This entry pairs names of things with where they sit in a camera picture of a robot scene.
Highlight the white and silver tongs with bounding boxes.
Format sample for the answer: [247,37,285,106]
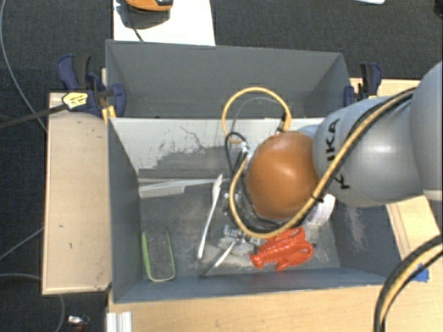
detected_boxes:
[196,174,240,278]

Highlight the red toy lobster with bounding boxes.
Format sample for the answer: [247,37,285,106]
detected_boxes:
[248,226,316,273]

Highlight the pale wood board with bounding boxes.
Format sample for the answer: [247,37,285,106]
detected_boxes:
[41,93,114,296]

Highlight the grey metal bin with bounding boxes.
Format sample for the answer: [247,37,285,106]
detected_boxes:
[105,39,404,305]

